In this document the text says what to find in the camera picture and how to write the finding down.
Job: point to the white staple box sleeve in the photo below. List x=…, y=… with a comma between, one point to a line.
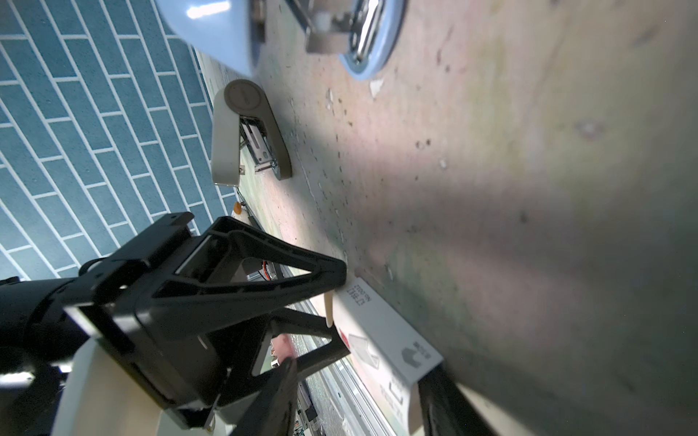
x=390, y=357

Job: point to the light blue stapler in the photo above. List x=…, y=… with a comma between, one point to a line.
x=239, y=34

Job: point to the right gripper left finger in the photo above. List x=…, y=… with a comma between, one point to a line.
x=273, y=412

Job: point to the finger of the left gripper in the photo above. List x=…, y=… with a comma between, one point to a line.
x=234, y=273
x=257, y=336

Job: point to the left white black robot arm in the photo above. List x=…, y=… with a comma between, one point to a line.
x=37, y=336

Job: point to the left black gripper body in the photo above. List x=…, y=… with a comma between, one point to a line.
x=113, y=302

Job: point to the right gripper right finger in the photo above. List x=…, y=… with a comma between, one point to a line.
x=445, y=410

